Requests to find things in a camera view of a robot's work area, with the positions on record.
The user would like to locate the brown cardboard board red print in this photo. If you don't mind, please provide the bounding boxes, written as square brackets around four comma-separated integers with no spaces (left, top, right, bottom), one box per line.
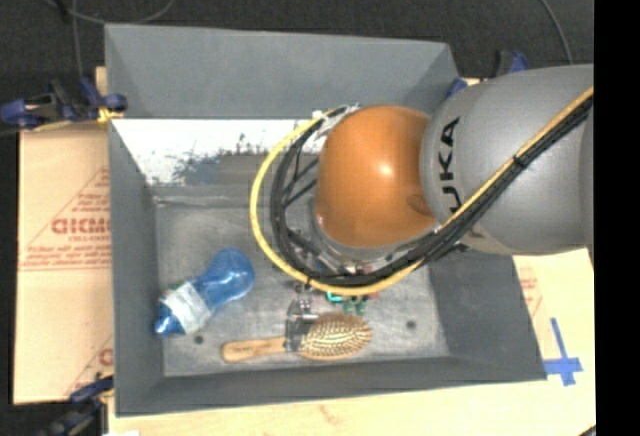
[12,121,116,406]

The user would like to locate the wooden hairbrush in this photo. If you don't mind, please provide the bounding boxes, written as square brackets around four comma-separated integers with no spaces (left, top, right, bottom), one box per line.
[220,313,374,365]

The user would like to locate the grey metal bin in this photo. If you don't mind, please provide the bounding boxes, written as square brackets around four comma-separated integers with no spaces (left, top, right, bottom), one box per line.
[103,23,547,418]

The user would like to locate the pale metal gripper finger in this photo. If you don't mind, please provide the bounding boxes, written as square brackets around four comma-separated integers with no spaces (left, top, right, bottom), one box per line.
[288,295,317,318]
[283,315,320,352]

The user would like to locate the blue plastic bottle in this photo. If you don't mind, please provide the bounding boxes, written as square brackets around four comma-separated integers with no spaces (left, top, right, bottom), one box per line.
[152,247,257,338]

